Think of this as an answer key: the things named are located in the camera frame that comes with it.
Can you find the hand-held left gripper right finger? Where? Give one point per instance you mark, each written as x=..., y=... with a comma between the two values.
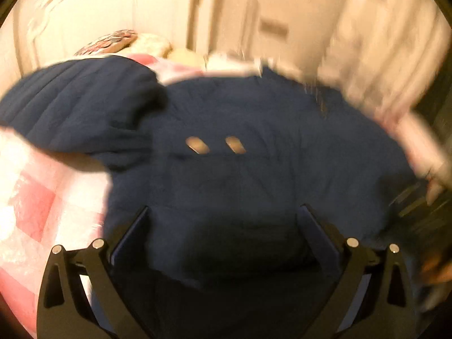
x=319, y=230

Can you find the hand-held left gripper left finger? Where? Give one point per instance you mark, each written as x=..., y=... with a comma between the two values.
x=130, y=233

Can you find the navy quilted jacket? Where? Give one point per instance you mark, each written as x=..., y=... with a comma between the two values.
x=226, y=169

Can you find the pink checked bed sheet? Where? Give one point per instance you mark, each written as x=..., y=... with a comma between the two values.
x=39, y=197

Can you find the white printed curtain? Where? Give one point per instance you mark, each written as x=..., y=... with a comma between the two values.
x=385, y=31

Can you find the pale yellow pillow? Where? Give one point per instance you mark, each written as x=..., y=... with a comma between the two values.
x=185, y=56
x=153, y=44

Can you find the red patterned pillow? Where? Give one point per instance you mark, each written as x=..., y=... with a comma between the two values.
x=106, y=42

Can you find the white wooden headboard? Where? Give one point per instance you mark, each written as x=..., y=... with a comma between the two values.
x=88, y=10

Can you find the brass wall switch panel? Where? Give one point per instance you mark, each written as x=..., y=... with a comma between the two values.
x=273, y=26

